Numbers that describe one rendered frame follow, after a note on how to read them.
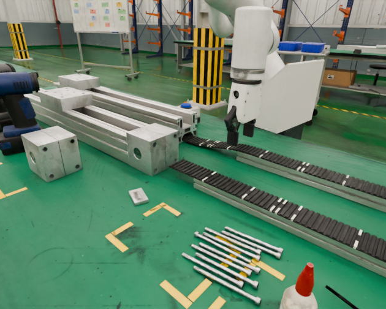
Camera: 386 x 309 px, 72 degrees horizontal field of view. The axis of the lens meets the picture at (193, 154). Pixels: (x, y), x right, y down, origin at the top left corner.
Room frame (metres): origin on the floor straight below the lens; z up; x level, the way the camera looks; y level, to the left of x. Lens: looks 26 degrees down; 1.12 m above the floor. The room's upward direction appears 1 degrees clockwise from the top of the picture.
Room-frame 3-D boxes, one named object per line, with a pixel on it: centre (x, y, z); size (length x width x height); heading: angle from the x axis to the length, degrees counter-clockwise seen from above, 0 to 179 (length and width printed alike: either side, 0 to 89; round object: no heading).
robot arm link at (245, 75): (0.69, -0.13, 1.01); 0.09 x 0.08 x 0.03; 141
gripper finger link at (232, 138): (0.65, -0.10, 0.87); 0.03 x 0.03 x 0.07; 51
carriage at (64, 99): (0.92, 0.45, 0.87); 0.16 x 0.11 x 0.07; 51
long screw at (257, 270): (0.32, -0.06, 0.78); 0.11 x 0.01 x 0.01; 58
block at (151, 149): (0.65, 0.10, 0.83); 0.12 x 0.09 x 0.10; 141
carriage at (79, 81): (1.23, 0.52, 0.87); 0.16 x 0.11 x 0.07; 51
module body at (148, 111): (1.07, 0.33, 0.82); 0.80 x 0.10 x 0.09; 51
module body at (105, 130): (0.92, 0.45, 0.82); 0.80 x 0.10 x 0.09; 51
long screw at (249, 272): (0.31, -0.05, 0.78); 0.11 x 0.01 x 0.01; 58
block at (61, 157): (0.61, 0.34, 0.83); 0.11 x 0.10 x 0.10; 140
